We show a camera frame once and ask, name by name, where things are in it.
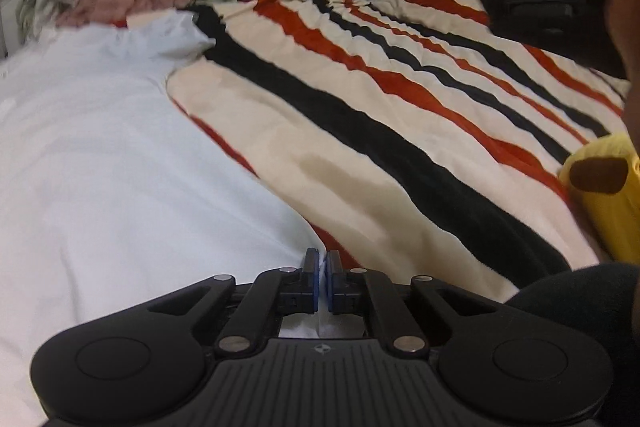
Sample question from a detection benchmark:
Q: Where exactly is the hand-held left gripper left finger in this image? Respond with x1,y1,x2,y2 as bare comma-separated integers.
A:
145,248,321,360

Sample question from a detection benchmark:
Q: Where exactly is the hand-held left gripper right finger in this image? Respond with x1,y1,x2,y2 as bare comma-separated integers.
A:
325,249,501,355

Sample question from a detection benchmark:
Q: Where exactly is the white t-shirt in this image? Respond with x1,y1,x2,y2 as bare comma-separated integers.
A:
0,9,368,427

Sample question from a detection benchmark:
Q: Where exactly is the striped fleece blanket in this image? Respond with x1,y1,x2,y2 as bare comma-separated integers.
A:
112,0,633,303

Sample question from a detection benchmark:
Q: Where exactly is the yellow garment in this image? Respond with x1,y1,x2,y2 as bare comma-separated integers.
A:
557,132,640,264

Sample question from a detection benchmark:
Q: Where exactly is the dark cloth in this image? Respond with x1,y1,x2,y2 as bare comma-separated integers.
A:
505,261,640,427

